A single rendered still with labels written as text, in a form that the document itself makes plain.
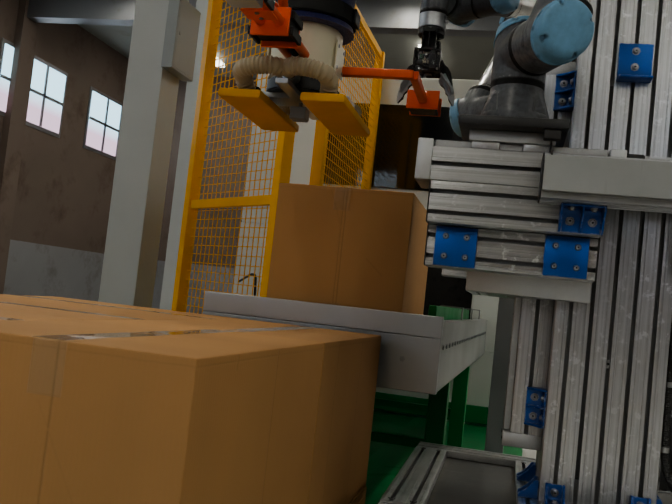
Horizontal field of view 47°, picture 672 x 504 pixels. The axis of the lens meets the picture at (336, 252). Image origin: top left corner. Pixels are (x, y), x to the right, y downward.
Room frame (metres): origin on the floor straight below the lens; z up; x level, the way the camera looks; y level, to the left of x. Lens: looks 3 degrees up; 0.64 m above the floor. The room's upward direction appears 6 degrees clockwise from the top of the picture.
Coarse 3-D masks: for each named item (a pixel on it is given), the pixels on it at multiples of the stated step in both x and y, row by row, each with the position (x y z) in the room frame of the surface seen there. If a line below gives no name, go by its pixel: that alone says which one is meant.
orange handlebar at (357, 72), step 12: (252, 12) 1.48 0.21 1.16; (264, 12) 1.47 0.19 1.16; (276, 12) 1.50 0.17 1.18; (276, 24) 1.55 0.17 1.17; (300, 48) 1.70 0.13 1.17; (348, 72) 1.85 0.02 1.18; (360, 72) 1.85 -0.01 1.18; (372, 72) 1.84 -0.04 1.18; (384, 72) 1.84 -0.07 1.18; (396, 72) 1.83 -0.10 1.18; (408, 72) 1.82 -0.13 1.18; (420, 84) 1.88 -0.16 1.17; (420, 96) 1.98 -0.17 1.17
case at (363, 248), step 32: (288, 192) 2.26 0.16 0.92; (320, 192) 2.24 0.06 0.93; (352, 192) 2.22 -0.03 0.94; (384, 192) 2.20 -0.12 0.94; (288, 224) 2.26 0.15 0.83; (320, 224) 2.24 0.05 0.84; (352, 224) 2.22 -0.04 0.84; (384, 224) 2.20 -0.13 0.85; (416, 224) 2.31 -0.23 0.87; (288, 256) 2.26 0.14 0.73; (320, 256) 2.24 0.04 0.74; (352, 256) 2.22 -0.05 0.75; (384, 256) 2.20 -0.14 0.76; (416, 256) 2.39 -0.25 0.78; (288, 288) 2.25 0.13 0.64; (320, 288) 2.23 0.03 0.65; (352, 288) 2.21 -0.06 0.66; (384, 288) 2.19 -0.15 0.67; (416, 288) 2.48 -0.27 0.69
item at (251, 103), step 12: (228, 96) 1.71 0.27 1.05; (240, 96) 1.70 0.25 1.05; (252, 96) 1.69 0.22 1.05; (264, 96) 1.72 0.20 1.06; (240, 108) 1.81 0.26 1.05; (252, 108) 1.80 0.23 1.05; (264, 108) 1.78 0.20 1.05; (276, 108) 1.81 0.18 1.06; (252, 120) 1.93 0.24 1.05; (264, 120) 1.92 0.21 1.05; (276, 120) 1.90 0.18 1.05; (288, 120) 1.92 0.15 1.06
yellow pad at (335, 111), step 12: (300, 96) 1.67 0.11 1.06; (312, 96) 1.66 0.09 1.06; (324, 96) 1.66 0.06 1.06; (336, 96) 1.65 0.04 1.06; (312, 108) 1.73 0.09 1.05; (324, 108) 1.72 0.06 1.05; (336, 108) 1.71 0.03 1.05; (348, 108) 1.70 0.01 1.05; (324, 120) 1.84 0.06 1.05; (336, 120) 1.83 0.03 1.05; (348, 120) 1.81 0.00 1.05; (360, 120) 1.84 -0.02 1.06; (336, 132) 1.97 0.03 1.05; (348, 132) 1.95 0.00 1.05; (360, 132) 1.93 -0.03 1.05
